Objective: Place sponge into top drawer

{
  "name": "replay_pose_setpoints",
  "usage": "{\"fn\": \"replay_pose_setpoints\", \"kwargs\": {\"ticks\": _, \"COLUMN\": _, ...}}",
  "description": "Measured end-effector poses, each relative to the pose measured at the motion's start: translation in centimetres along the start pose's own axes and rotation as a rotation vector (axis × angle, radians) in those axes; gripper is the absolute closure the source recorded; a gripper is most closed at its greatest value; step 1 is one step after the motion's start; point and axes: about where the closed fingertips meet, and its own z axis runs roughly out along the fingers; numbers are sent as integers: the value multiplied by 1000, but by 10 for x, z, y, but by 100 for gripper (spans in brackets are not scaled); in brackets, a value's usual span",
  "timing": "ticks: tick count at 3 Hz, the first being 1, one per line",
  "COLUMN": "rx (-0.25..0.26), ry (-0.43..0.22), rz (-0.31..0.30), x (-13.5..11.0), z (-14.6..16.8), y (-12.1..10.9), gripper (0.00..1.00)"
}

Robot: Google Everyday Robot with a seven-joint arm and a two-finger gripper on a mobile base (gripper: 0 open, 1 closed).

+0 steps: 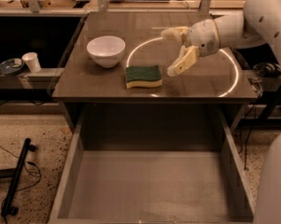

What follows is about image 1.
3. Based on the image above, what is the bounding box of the open grey top drawer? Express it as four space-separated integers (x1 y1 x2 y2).
49 104 254 224

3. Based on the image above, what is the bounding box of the low shelf on left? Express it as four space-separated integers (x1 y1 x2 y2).
0 68 63 90

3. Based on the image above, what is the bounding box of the black bar on floor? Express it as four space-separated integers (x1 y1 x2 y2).
1 138 36 218

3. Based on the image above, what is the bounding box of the green and yellow sponge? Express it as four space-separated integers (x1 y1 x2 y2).
125 65 162 89

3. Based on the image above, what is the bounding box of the white paper cup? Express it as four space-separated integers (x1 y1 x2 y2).
21 52 41 73

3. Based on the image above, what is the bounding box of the dark plate with items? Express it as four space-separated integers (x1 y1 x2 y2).
0 58 24 76

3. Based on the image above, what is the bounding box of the grey cabinet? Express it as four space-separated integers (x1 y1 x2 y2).
52 11 258 126

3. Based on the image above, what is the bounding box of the white bowl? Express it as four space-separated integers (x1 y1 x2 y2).
87 35 125 68

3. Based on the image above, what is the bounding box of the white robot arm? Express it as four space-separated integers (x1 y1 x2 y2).
161 0 281 77

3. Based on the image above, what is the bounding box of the coiled black cable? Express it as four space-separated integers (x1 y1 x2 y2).
252 62 281 78

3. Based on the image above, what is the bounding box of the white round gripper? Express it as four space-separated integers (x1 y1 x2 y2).
161 20 220 77

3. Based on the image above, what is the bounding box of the black cable on floor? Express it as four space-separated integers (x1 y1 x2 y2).
0 136 42 224

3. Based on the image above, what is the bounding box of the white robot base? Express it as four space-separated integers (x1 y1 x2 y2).
253 134 281 224

